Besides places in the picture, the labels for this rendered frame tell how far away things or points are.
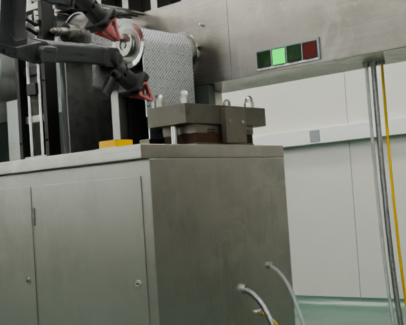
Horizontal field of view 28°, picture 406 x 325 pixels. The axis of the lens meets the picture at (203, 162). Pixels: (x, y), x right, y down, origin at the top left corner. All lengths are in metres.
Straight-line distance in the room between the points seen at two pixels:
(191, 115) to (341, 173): 2.89
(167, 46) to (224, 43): 0.23
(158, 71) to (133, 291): 0.76
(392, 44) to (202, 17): 0.75
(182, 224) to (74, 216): 0.35
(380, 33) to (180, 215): 0.80
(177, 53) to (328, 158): 2.70
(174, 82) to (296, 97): 2.81
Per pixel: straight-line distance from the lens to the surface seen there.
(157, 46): 2.66
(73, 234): 2.44
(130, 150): 2.20
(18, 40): 2.04
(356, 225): 5.20
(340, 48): 2.54
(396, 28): 2.45
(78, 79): 2.91
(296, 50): 2.61
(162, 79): 2.65
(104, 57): 2.39
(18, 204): 2.64
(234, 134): 2.54
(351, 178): 5.20
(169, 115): 2.45
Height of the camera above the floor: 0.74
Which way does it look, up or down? 3 degrees up
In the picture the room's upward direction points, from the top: 4 degrees counter-clockwise
